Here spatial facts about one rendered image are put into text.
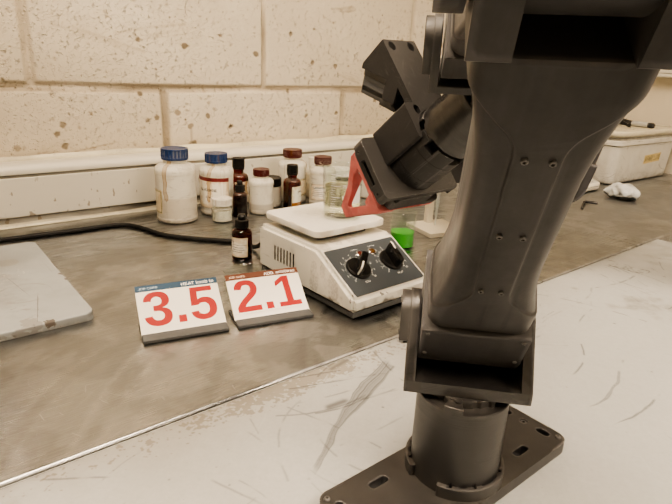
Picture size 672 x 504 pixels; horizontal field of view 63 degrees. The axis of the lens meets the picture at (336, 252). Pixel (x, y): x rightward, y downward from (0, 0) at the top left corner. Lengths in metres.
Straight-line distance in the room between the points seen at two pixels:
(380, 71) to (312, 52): 0.78
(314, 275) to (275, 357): 0.15
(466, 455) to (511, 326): 0.10
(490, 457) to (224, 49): 0.97
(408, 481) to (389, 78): 0.34
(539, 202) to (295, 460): 0.28
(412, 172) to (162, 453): 0.32
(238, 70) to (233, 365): 0.78
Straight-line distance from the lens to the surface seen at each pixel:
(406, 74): 0.53
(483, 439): 0.39
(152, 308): 0.63
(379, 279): 0.67
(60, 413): 0.52
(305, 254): 0.68
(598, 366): 0.63
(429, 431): 0.39
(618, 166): 1.67
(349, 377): 0.54
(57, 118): 1.09
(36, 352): 0.62
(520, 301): 0.32
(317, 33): 1.32
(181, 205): 1.00
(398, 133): 0.51
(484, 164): 0.24
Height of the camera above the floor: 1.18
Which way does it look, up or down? 19 degrees down
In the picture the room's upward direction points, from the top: 3 degrees clockwise
